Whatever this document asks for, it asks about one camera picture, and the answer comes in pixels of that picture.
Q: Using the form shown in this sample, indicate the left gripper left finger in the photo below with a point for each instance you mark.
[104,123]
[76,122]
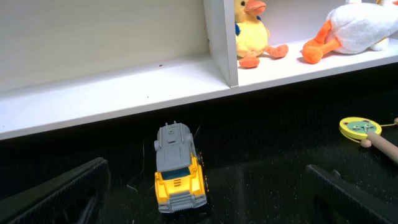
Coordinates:
[62,193]

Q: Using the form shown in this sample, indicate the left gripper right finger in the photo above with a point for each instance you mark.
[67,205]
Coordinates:
[342,202]

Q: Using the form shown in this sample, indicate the grey and yellow toy truck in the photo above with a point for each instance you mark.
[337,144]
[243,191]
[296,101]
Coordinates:
[174,155]

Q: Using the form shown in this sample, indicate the yellow rattle drum toy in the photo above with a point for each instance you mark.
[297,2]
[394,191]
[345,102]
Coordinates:
[357,127]

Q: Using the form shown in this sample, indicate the white shelf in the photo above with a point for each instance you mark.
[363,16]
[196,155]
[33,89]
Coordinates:
[93,93]

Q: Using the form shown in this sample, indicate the white plush goose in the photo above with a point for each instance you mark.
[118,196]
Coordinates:
[357,28]

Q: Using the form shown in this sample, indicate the yellow plush duck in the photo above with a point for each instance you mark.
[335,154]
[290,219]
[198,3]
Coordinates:
[252,34]

